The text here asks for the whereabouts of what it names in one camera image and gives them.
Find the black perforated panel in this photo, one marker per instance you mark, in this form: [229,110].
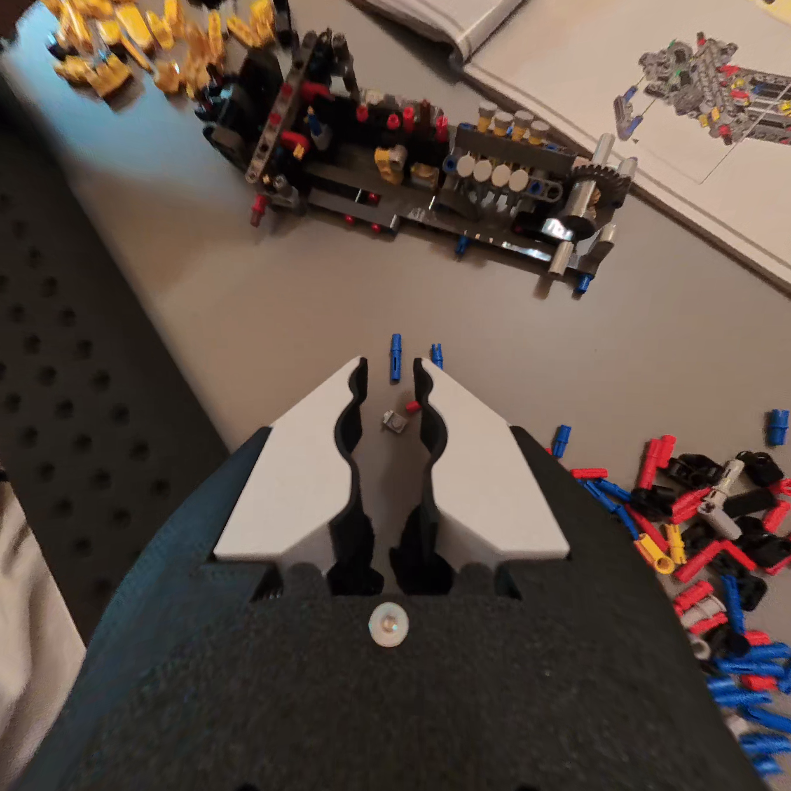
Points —
[92,371]

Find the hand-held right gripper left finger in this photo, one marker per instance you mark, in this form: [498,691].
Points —
[284,500]

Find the pile of mixed lego pieces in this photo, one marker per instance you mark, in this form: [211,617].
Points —
[710,525]

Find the long lego chassis assembly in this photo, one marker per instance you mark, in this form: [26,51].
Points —
[401,167]

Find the lego instruction sheet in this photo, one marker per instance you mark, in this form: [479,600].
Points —
[556,80]

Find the thick open lego instruction booklet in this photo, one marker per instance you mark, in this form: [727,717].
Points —
[445,18]

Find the pile of yellow lego pieces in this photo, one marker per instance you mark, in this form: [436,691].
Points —
[123,43]

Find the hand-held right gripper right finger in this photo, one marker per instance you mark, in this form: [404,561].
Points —
[500,500]

